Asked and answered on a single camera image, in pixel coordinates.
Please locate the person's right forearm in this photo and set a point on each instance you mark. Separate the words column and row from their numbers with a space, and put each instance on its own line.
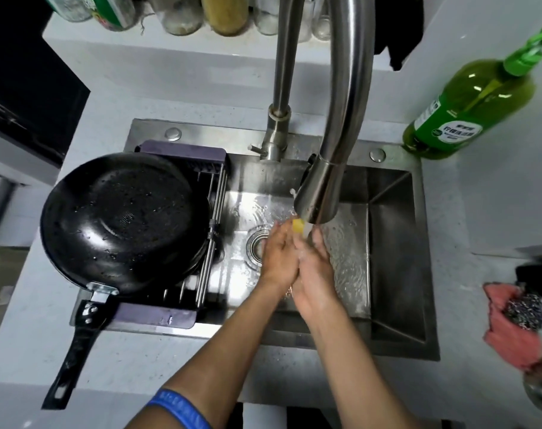
column 356, row 375

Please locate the green dish soap bottle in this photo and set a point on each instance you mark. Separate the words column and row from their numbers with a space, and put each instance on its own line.
column 467, row 107

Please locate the small yellow sponge piece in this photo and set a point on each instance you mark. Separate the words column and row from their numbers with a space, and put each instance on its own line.
column 298, row 226

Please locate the person's left hand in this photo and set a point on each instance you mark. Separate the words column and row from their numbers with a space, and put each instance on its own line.
column 277, row 259

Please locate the steel wool scrubber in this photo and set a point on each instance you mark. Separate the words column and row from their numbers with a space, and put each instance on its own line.
column 527, row 310

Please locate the round metal sink cap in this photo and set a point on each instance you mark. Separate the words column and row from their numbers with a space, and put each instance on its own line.
column 378, row 155
column 173, row 134

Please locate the stainless steel faucet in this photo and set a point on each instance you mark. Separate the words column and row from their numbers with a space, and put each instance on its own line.
column 348, row 84

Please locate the jar with yellow contents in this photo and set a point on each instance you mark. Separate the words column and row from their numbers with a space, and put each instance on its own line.
column 225, row 13

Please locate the blue wristband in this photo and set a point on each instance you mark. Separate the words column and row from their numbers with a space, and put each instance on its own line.
column 179, row 408

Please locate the clear glass jar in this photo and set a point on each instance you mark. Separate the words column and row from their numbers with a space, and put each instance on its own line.
column 318, row 22
column 177, row 13
column 266, row 13

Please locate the round sink drain strainer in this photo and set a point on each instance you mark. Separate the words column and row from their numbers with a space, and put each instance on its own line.
column 256, row 247

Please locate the black frying pan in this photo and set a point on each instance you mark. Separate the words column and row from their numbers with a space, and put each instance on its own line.
column 119, row 218

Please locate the stainless steel sink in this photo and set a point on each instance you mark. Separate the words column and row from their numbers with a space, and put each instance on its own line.
column 396, row 263

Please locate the person's right fingers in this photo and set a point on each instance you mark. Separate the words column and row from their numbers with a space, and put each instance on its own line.
column 313, row 247

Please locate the purple sink drain rack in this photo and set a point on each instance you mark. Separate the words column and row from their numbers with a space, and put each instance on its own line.
column 184, row 152

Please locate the person's left fingers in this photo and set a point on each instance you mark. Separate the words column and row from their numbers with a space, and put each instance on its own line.
column 283, row 236

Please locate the green labelled jar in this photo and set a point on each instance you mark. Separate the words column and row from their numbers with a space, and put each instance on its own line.
column 67, row 4

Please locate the black kitchen appliance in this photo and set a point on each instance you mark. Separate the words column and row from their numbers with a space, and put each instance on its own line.
column 25, row 75

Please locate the black object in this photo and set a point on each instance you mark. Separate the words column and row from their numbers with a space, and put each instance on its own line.
column 539, row 280

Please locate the person's right hand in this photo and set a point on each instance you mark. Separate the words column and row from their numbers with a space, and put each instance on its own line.
column 315, row 279

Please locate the black hanging cloth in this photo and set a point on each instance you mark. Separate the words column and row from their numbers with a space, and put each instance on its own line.
column 398, row 26

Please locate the person's left forearm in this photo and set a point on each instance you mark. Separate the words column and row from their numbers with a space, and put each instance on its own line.
column 226, row 352

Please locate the green lidded jar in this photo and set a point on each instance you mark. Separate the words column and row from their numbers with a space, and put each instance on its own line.
column 114, row 11

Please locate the pink cloth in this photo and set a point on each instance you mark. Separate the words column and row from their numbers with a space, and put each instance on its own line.
column 506, row 339

